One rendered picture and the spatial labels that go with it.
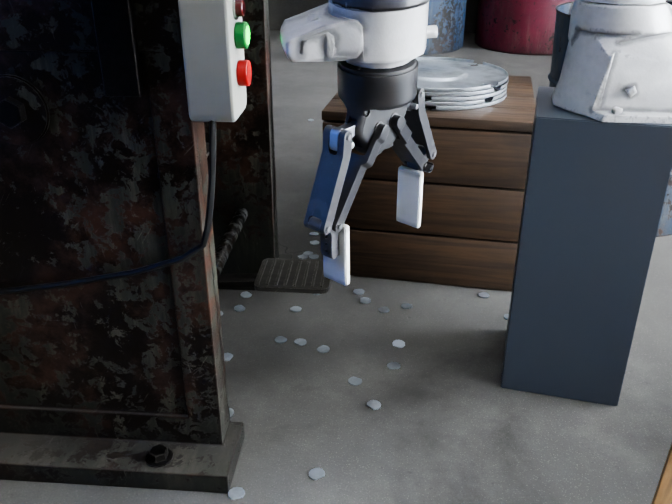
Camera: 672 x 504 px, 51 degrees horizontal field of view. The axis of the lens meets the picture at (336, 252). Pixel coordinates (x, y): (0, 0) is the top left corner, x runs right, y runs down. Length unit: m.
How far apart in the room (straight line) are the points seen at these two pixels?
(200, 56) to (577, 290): 0.64
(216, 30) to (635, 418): 0.83
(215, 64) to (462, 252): 0.80
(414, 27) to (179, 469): 0.65
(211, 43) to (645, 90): 0.56
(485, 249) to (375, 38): 0.86
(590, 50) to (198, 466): 0.76
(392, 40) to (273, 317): 0.82
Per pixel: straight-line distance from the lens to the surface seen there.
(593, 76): 1.01
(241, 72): 0.79
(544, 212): 1.04
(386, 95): 0.65
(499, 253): 1.43
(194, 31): 0.77
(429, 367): 1.22
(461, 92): 1.38
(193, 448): 1.03
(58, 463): 1.06
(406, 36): 0.63
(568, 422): 1.16
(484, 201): 1.38
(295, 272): 1.16
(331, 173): 0.65
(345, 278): 0.71
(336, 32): 0.63
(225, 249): 1.21
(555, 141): 1.00
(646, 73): 1.02
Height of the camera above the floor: 0.71
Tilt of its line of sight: 27 degrees down
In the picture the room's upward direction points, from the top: straight up
